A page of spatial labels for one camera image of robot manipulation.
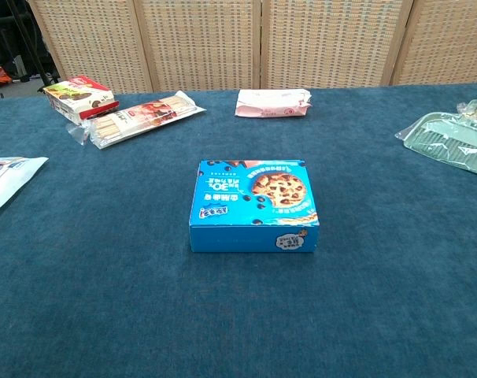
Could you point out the blue chocolate chip cookie box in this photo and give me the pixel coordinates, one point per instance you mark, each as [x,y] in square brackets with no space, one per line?
[226,204]

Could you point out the pink and white packet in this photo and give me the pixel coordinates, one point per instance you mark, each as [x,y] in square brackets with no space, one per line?
[272,104]

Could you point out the clear packet of noodle sticks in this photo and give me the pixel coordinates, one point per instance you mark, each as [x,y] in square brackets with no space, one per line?
[140,118]

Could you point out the wicker folding screen panel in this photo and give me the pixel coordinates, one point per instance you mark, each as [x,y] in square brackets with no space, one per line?
[447,43]
[199,43]
[329,41]
[93,43]

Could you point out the red and white snack box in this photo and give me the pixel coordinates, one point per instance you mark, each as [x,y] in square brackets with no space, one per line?
[75,100]

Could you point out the green dustpan in plastic wrap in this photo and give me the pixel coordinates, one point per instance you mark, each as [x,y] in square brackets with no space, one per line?
[451,143]

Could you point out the white printed plastic bag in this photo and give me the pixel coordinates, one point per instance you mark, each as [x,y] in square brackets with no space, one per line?
[6,177]

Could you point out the black tripod stand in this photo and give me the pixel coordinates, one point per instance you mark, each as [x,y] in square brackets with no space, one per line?
[30,43]

